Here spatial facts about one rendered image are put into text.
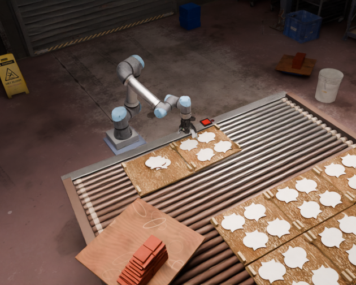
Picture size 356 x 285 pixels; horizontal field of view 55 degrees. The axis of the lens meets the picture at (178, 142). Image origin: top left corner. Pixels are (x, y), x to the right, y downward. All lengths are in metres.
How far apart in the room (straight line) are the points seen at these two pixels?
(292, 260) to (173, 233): 0.65
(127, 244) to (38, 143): 2.82
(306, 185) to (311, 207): 0.18
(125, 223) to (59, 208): 1.71
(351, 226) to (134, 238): 1.24
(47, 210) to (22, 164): 0.85
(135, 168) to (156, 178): 0.19
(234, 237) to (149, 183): 0.69
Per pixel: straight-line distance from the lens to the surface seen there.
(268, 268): 1.97
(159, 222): 2.00
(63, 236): 3.44
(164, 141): 2.69
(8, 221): 3.79
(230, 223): 2.10
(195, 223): 2.13
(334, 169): 2.54
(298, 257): 2.04
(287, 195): 2.29
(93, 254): 1.96
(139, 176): 2.40
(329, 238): 2.16
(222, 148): 2.56
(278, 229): 2.12
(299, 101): 3.13
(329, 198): 2.35
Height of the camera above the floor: 2.64
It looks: 40 degrees down
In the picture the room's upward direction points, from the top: 4 degrees counter-clockwise
